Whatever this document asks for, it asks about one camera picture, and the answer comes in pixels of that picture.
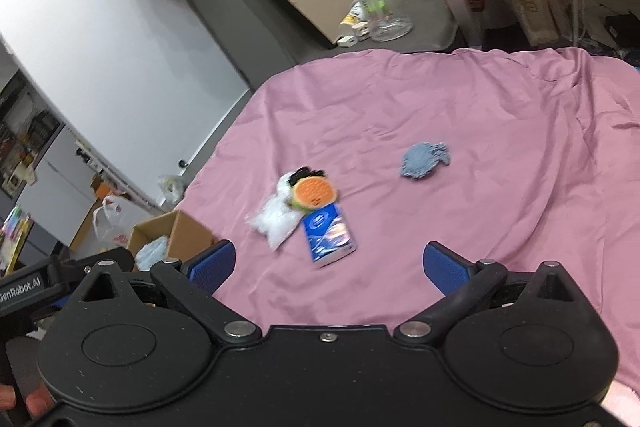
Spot blue-grey knitted cloth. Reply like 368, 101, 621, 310
398, 141, 452, 181

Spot orange burger plush toy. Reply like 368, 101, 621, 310
289, 177, 339, 212

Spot blue tissue pack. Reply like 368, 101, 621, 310
302, 202, 359, 269

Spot small white labelled bottle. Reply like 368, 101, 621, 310
339, 2, 368, 30

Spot pink blanket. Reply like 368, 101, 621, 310
165, 47, 640, 408

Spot clear plastic bag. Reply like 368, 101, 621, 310
244, 174, 313, 252

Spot white kitchen cabinet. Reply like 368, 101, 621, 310
0, 72, 131, 253

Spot white red-print plastic bag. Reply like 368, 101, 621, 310
91, 194, 151, 248

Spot brown cardboard box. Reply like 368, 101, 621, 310
125, 209, 218, 273

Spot black bag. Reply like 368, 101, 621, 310
602, 12, 640, 50

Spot black hair accessory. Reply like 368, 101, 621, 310
289, 166, 326, 185

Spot grey nightstand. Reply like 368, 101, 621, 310
345, 0, 468, 54

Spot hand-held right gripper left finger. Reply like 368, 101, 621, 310
70, 239, 263, 348

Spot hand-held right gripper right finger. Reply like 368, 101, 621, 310
395, 242, 591, 348

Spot crumpled clear floor bag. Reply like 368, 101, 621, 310
157, 174, 187, 204

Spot person's left hand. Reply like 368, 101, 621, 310
0, 384, 55, 414

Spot stack of colourful books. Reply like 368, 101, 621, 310
0, 207, 36, 273

